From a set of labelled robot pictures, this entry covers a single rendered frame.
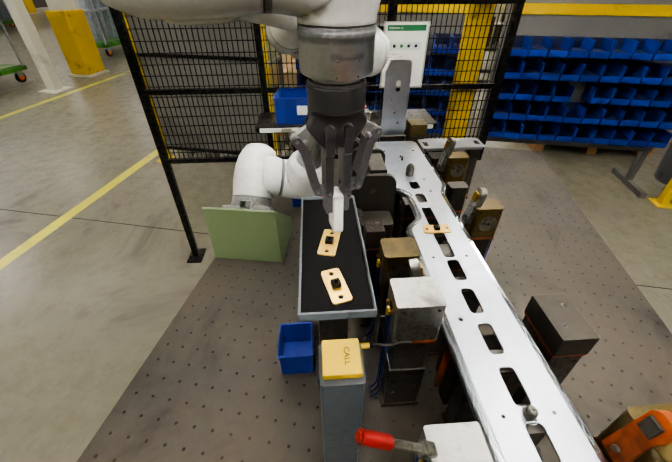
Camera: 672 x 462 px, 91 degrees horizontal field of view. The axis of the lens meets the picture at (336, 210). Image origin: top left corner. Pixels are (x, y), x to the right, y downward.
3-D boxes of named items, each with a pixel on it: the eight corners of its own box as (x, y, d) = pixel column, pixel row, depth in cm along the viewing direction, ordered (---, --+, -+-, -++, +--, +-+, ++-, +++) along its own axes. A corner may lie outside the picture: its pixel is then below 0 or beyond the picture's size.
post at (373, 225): (375, 326, 109) (385, 231, 86) (359, 326, 109) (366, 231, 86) (372, 313, 113) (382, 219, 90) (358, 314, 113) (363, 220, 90)
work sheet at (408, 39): (421, 87, 177) (431, 21, 159) (379, 88, 176) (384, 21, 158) (420, 86, 179) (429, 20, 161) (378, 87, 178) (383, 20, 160)
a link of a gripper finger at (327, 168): (337, 127, 43) (326, 128, 42) (335, 200, 49) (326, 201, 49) (329, 117, 46) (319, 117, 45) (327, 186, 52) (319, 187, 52)
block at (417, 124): (417, 189, 178) (427, 124, 157) (402, 190, 177) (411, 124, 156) (413, 181, 184) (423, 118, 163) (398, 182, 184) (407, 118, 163)
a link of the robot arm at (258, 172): (232, 198, 139) (237, 146, 141) (276, 202, 144) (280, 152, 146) (231, 193, 124) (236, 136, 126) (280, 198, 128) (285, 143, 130)
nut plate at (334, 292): (353, 300, 60) (353, 295, 60) (333, 305, 59) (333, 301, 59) (338, 268, 67) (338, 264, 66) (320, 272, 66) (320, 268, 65)
